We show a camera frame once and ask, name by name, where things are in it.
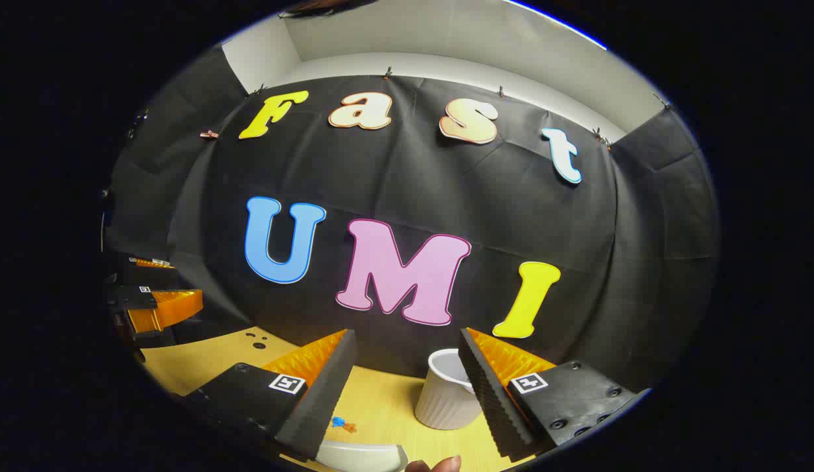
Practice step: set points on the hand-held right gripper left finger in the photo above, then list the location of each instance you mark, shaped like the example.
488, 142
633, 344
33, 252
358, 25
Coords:
321, 400

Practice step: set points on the white dustpan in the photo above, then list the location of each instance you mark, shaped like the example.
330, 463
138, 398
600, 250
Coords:
361, 455

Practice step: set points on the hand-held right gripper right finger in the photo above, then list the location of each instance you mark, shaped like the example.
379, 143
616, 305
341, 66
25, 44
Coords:
495, 400

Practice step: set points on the wooden desktop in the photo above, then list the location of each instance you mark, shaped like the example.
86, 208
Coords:
380, 393

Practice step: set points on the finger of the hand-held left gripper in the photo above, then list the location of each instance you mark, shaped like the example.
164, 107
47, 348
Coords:
174, 305
151, 263

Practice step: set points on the white ribbed garbage bin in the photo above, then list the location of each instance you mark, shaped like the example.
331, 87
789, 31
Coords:
443, 400

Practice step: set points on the blue paper scrap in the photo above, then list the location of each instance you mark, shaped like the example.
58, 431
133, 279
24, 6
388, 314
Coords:
338, 421

